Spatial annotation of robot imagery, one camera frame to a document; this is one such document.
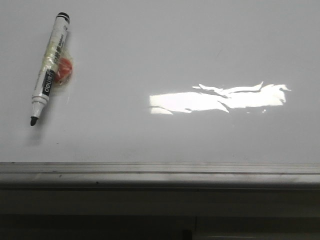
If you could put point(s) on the white black whiteboard marker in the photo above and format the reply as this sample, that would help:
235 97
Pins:
49 66

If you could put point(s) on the red round magnet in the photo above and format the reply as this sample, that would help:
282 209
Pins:
64 71

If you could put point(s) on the aluminium whiteboard frame rail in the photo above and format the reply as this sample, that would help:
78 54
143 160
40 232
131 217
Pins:
159 175

